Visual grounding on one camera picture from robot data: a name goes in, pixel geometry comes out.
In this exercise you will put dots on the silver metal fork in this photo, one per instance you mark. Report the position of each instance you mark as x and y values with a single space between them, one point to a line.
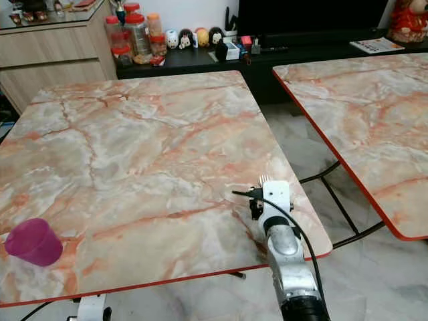
264 180

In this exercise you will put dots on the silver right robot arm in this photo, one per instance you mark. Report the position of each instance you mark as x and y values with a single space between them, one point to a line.
286 257

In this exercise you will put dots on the black TV console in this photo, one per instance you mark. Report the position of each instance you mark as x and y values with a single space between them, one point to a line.
194 63

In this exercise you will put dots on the black and white box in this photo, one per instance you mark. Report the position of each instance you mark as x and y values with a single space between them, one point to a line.
229 50

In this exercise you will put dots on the small red box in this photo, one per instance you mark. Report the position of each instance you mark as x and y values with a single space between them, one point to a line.
246 41

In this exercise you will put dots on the black-haired round doll figurine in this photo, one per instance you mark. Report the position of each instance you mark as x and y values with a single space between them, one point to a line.
216 35
185 38

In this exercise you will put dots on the yellow round doll figurine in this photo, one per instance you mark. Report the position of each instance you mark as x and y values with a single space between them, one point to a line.
201 37

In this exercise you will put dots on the purple plastic cup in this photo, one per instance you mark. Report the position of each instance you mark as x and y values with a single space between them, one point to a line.
33 241

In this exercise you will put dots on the black upright antenna device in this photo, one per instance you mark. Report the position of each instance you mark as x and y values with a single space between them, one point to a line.
231 21

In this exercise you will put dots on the white round doll figurine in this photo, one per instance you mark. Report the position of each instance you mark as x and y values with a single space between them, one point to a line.
172 39

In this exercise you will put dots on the small clear jar red lid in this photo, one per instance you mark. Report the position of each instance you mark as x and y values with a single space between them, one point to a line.
158 45
122 56

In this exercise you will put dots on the black television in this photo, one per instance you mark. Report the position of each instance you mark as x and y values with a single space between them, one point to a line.
307 17

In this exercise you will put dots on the white printed booklet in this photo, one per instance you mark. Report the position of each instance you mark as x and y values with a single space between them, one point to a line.
376 45

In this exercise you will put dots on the big clear jar red lid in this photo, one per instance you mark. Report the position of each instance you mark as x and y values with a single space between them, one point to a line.
139 38

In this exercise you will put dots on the clear jar orange lid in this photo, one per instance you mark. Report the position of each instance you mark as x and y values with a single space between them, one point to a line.
154 25

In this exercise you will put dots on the slim clear jar red lid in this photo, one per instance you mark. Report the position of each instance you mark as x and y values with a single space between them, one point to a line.
112 33

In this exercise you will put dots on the red laughing Buddha statue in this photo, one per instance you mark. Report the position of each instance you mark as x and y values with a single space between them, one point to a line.
408 23

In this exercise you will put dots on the small metal trophy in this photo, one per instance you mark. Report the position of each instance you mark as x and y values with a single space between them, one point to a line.
119 7

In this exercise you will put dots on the light wooden cabinet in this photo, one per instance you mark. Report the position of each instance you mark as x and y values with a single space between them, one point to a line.
53 67

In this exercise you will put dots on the flat red tray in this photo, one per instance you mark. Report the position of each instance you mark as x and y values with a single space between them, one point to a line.
83 3

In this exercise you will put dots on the dark ornament figurine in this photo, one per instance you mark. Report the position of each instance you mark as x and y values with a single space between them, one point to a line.
33 8

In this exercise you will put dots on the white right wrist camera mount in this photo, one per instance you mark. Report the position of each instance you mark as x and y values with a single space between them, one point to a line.
275 200

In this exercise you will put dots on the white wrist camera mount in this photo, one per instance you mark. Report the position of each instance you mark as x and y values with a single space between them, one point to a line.
92 309
275 200

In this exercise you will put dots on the black metal table frame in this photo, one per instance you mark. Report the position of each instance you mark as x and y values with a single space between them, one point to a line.
338 206
30 312

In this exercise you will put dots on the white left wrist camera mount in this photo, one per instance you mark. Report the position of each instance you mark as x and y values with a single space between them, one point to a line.
92 309

